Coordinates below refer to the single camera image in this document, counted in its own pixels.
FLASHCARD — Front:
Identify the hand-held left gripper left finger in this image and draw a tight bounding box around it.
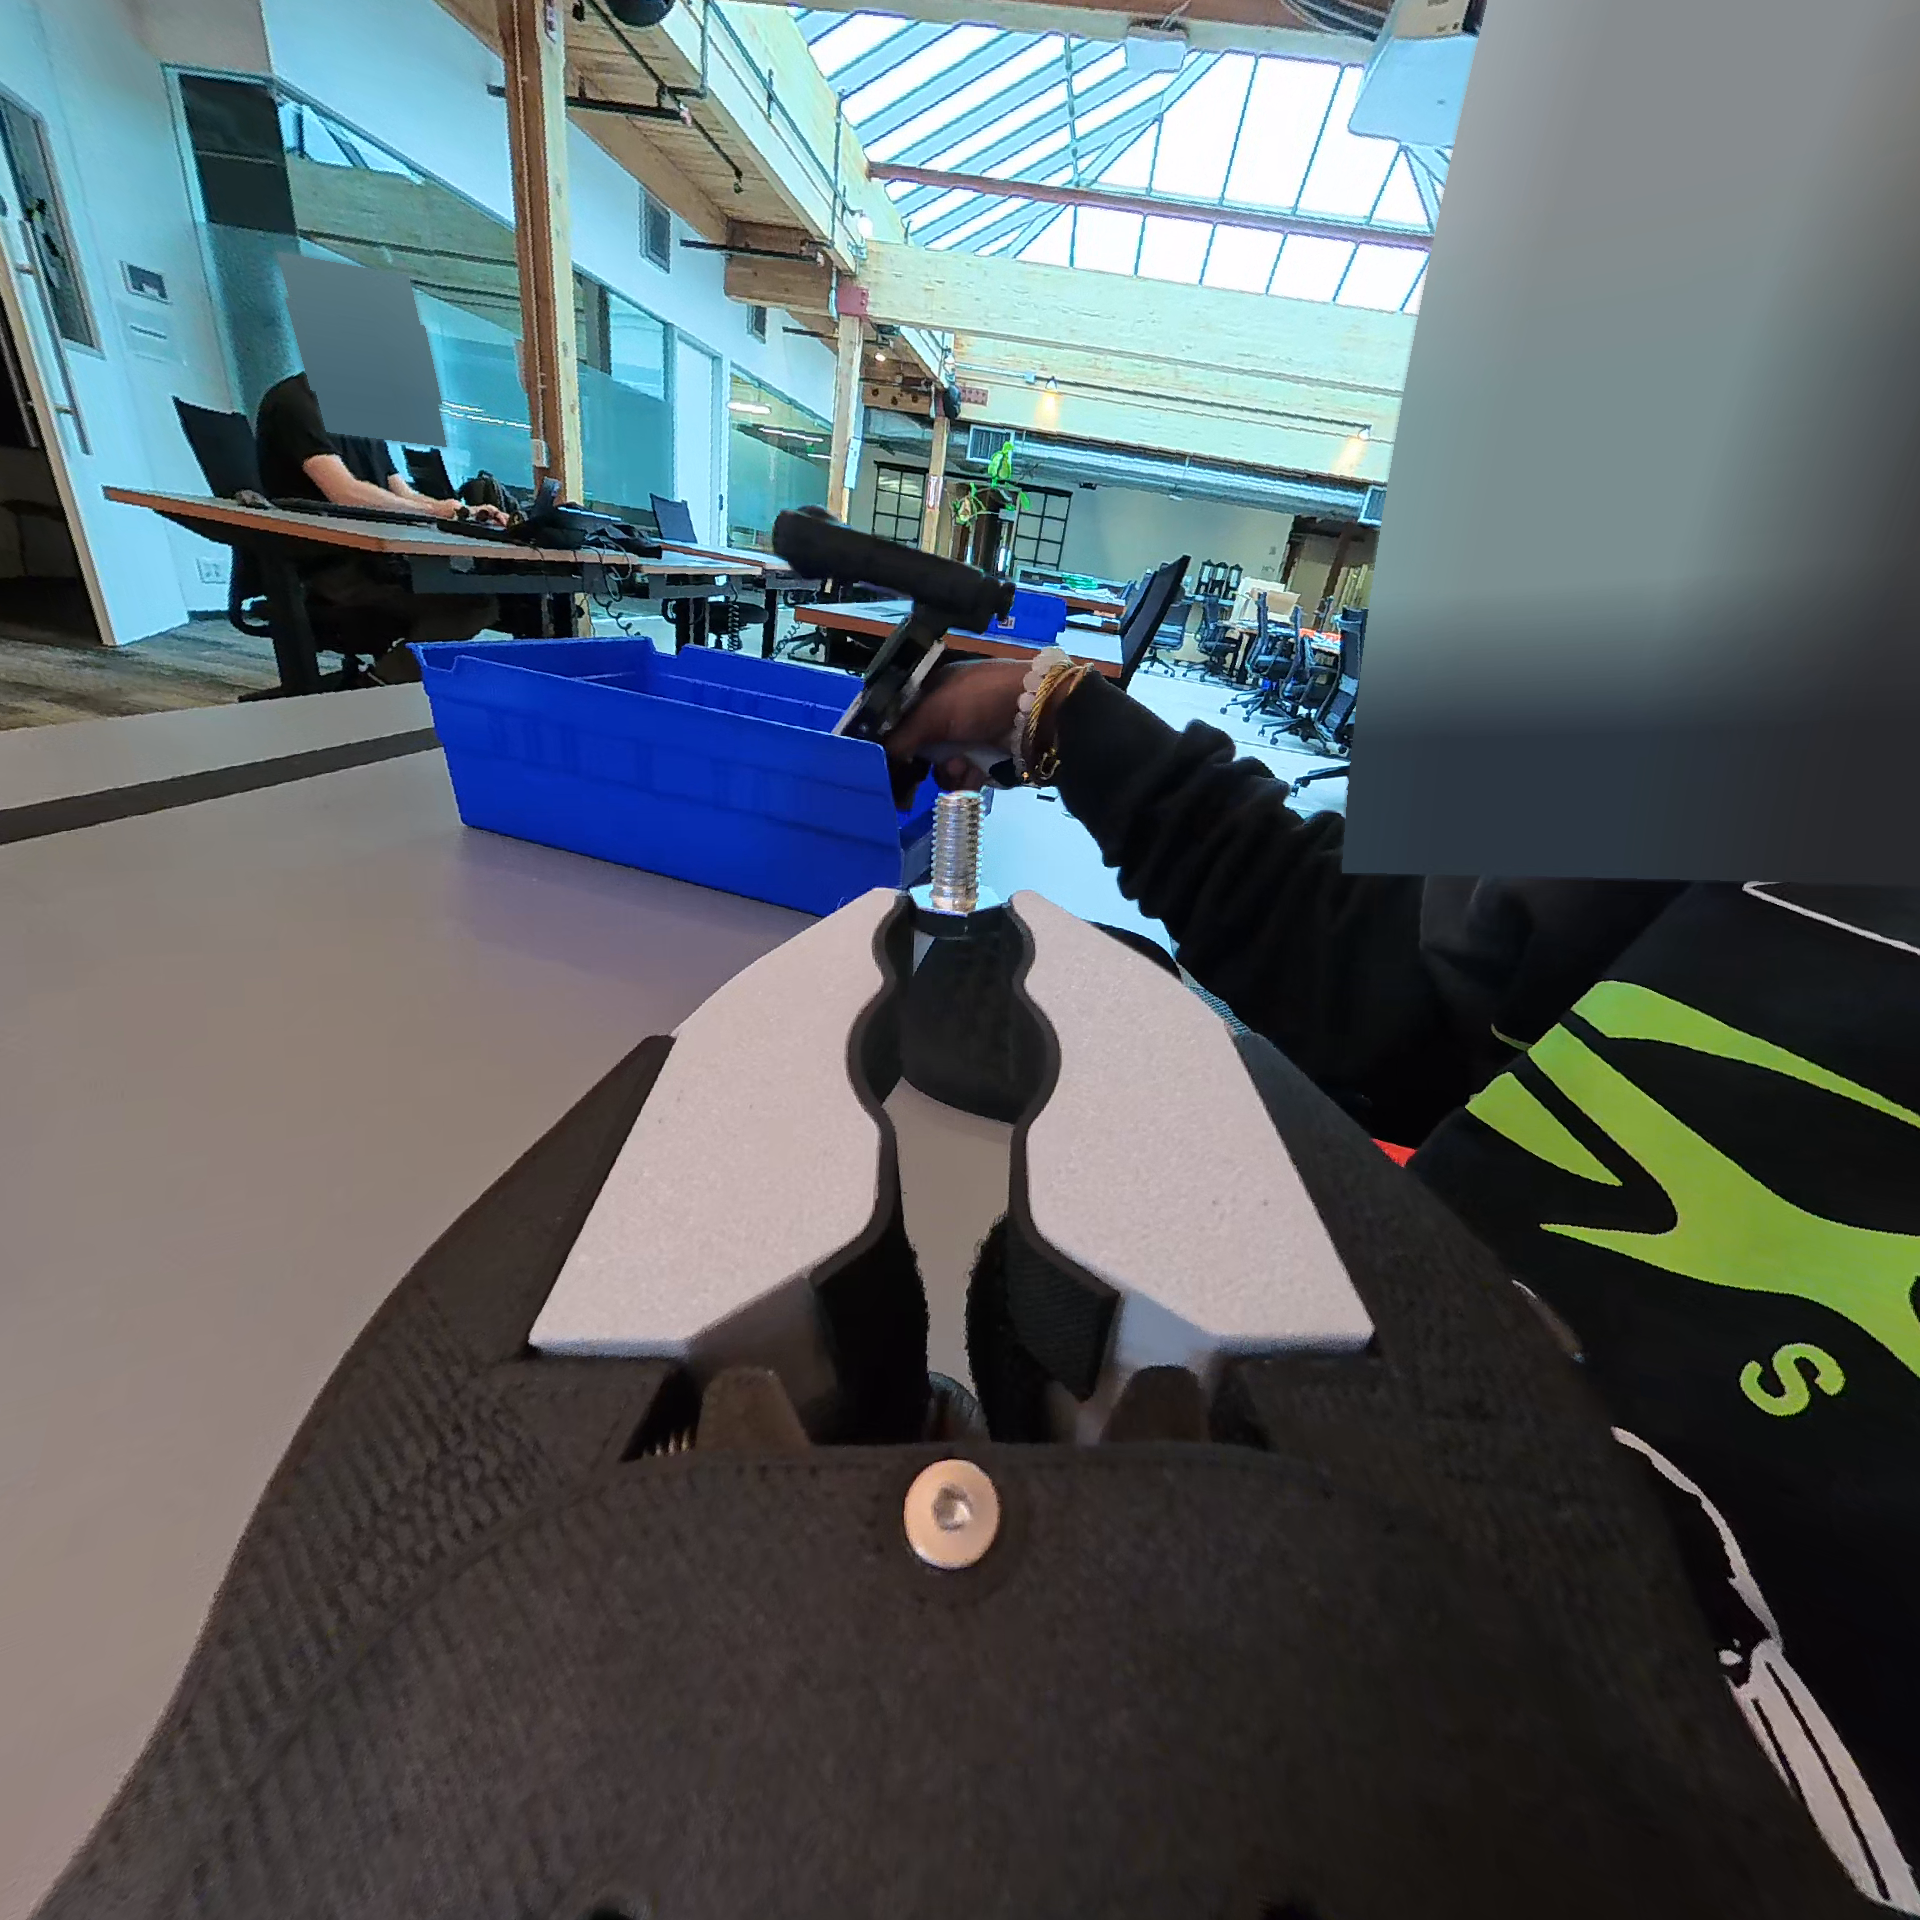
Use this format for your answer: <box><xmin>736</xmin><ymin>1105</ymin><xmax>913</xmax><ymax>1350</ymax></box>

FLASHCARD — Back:
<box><xmin>527</xmin><ymin>888</ymin><xmax>932</xmax><ymax>1412</ymax></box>

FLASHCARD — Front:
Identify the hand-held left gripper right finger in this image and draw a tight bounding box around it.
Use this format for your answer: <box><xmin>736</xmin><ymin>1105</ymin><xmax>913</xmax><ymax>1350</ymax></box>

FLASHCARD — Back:
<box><xmin>983</xmin><ymin>888</ymin><xmax>1375</xmax><ymax>1412</ymax></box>

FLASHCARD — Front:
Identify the silver hex bolt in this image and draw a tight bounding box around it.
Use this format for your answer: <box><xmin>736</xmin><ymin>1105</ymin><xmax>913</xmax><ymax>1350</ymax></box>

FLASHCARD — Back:
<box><xmin>916</xmin><ymin>787</ymin><xmax>1008</xmax><ymax>938</ymax></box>

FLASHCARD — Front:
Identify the person's right forearm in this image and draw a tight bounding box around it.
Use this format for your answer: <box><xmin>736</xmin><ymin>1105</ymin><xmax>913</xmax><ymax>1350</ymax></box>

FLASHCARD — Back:
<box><xmin>1035</xmin><ymin>677</ymin><xmax>1412</xmax><ymax>1142</ymax></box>

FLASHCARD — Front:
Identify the wooden office desk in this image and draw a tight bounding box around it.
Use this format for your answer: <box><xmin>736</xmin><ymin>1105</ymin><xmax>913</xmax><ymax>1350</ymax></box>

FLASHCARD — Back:
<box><xmin>105</xmin><ymin>487</ymin><xmax>788</xmax><ymax>693</ymax></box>
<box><xmin>795</xmin><ymin>594</ymin><xmax>1127</xmax><ymax>669</ymax></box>

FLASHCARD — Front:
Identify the green plant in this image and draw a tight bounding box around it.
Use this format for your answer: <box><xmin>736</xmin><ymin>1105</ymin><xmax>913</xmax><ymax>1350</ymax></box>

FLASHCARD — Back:
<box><xmin>960</xmin><ymin>450</ymin><xmax>1038</xmax><ymax>572</ymax></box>

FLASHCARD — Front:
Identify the black round cushion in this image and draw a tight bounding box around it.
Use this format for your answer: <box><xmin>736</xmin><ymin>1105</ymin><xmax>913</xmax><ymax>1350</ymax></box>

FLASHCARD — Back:
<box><xmin>864</xmin><ymin>910</ymin><xmax>1188</xmax><ymax>1128</ymax></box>

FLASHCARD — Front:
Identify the wooden pillar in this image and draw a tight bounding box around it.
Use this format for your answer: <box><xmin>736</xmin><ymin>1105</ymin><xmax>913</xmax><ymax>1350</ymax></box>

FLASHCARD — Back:
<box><xmin>495</xmin><ymin>0</ymin><xmax>587</xmax><ymax>499</ymax></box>

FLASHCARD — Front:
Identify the black printed shirt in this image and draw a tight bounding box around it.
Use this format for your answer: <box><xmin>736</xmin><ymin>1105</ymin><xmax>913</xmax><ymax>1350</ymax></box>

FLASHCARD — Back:
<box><xmin>1409</xmin><ymin>877</ymin><xmax>1920</xmax><ymax>1920</ymax></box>

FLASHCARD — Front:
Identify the white hanging ceiling unit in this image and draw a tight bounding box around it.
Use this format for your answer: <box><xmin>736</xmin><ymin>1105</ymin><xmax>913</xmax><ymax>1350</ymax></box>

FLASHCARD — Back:
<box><xmin>1348</xmin><ymin>0</ymin><xmax>1478</xmax><ymax>152</ymax></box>

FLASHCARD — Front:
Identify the white bead bracelet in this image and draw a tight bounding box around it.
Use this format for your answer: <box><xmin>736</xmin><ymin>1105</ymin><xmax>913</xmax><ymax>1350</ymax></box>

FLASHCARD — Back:
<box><xmin>1012</xmin><ymin>647</ymin><xmax>1082</xmax><ymax>788</ymax></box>

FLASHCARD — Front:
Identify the gold bracelet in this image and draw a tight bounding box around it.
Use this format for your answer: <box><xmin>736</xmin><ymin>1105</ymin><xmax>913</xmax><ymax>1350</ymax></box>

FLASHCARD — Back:
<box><xmin>1035</xmin><ymin>652</ymin><xmax>1105</xmax><ymax>792</ymax></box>

